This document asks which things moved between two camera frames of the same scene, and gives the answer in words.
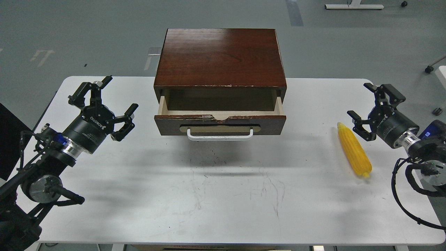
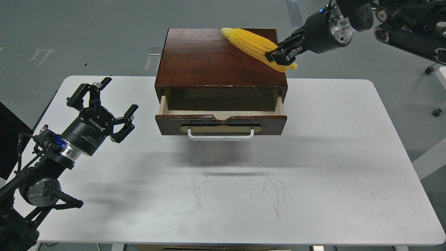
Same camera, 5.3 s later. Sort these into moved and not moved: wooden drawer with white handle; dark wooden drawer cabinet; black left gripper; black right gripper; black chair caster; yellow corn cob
Moved: black right gripper; yellow corn cob
Not moved: black chair caster; wooden drawer with white handle; dark wooden drawer cabinet; black left gripper
